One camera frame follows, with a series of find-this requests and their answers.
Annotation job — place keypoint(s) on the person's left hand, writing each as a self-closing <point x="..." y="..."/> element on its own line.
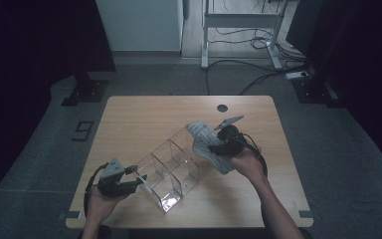
<point x="99" y="205"/>

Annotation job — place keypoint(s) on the grey striped fluffy cloth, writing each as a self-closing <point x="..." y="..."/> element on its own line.
<point x="204" y="146"/>

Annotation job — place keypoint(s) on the white power strip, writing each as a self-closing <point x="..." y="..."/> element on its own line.
<point x="296" y="75"/>

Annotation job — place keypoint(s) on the black table corner tape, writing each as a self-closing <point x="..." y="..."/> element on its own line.
<point x="306" y="214"/>

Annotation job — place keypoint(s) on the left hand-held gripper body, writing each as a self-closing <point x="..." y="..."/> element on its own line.
<point x="112" y="186"/>

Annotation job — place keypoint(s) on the white metal desk frame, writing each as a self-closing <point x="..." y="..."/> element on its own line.
<point x="238" y="20"/>

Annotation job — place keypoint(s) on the clear acrylic divided box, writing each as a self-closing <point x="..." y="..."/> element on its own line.
<point x="172" y="172"/>

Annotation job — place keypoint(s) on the black round table grommet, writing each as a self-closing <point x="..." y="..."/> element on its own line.
<point x="222" y="108"/>

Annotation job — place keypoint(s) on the person's right hand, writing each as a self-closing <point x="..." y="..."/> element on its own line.
<point x="250" y="164"/>

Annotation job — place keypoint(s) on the dark curtain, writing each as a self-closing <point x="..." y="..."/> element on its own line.
<point x="361" y="66"/>
<point x="30" y="66"/>

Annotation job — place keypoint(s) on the black stand base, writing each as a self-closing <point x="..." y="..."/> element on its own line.
<point x="88" y="91"/>
<point x="315" y="93"/>

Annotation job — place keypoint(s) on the white cabinet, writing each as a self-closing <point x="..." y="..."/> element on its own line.
<point x="139" y="23"/>

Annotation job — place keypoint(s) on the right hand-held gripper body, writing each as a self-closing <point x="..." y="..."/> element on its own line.
<point x="230" y="139"/>

